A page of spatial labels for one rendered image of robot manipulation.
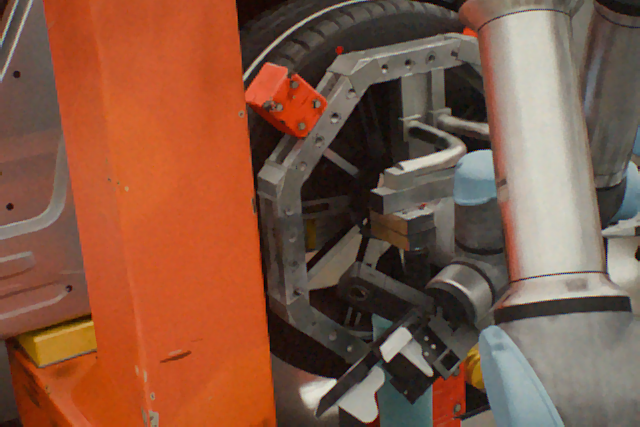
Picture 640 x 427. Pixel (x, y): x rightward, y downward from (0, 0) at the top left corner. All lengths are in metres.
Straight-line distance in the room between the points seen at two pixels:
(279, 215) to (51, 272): 0.37
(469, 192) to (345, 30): 0.49
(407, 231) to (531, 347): 0.56
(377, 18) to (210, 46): 0.62
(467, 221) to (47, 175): 0.69
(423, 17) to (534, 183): 0.86
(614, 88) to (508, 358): 0.38
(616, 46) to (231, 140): 0.41
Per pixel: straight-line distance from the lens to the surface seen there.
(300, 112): 1.55
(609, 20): 1.11
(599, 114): 1.19
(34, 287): 1.69
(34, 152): 1.66
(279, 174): 1.56
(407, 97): 1.65
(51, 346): 1.74
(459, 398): 1.90
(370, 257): 1.82
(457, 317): 1.27
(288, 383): 3.00
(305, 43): 1.65
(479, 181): 1.26
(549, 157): 0.93
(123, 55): 1.09
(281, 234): 1.58
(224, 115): 1.14
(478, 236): 1.29
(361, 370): 1.22
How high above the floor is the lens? 1.45
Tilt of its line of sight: 19 degrees down
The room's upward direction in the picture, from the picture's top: 4 degrees counter-clockwise
